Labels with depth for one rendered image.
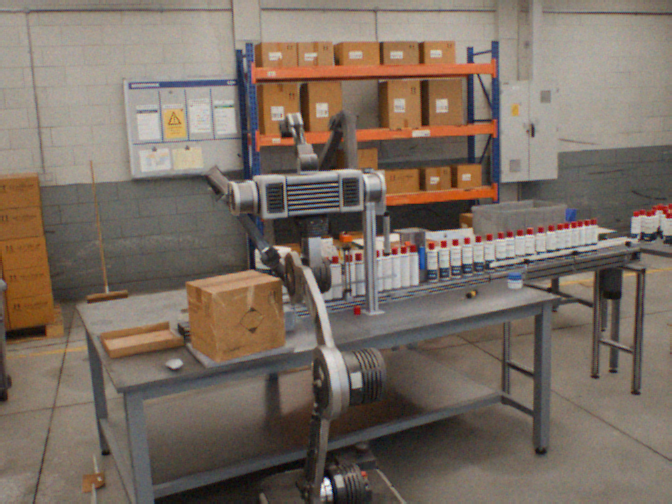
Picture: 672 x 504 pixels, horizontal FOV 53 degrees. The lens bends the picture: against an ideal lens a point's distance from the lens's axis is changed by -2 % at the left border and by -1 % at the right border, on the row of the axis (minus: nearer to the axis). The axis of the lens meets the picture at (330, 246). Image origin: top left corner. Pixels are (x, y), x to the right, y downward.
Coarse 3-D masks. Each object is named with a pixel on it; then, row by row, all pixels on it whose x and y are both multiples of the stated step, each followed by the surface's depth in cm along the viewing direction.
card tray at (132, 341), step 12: (156, 324) 299; (168, 324) 302; (108, 336) 290; (120, 336) 293; (132, 336) 294; (144, 336) 293; (156, 336) 292; (168, 336) 291; (180, 336) 279; (108, 348) 269; (120, 348) 268; (132, 348) 270; (144, 348) 272; (156, 348) 275; (168, 348) 277
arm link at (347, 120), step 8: (344, 112) 292; (352, 112) 294; (336, 120) 299; (344, 120) 292; (352, 120) 292; (344, 128) 292; (352, 128) 290; (344, 136) 291; (352, 136) 289; (344, 144) 290; (352, 144) 287; (344, 152) 289; (352, 152) 286; (344, 160) 288; (352, 160) 284; (344, 168) 287; (352, 168) 283
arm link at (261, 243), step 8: (216, 200) 301; (240, 216) 301; (248, 224) 301; (248, 232) 301; (256, 232) 302; (256, 240) 302; (264, 240) 302; (256, 248) 302; (264, 248) 302; (272, 248) 302; (264, 256) 302; (272, 256) 302
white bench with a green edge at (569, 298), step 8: (432, 232) 544; (440, 232) 542; (464, 232) 536; (472, 232) 535; (600, 232) 509; (608, 232) 508; (616, 232) 510; (360, 240) 522; (376, 240) 518; (472, 240) 501; (600, 240) 513; (360, 248) 505; (376, 248) 487; (440, 248) 478; (448, 248) 476; (472, 248) 474; (472, 256) 481; (552, 280) 582; (552, 288) 583; (568, 296) 564; (576, 296) 557; (552, 304) 546; (560, 304) 549; (584, 304) 545; (592, 304) 535
